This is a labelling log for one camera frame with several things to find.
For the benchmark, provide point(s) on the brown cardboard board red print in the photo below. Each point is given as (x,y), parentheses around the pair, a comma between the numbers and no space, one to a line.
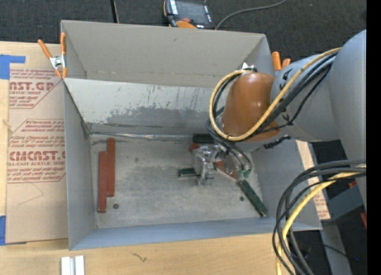
(35,148)

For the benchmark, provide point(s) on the grey metal bin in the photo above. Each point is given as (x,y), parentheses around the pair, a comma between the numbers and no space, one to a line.
(149,187)

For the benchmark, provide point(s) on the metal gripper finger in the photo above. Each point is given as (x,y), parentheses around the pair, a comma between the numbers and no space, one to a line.
(200,162)
(205,180)

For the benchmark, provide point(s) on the dark green block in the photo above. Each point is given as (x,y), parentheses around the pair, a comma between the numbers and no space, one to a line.
(186,173)
(203,138)
(253,198)

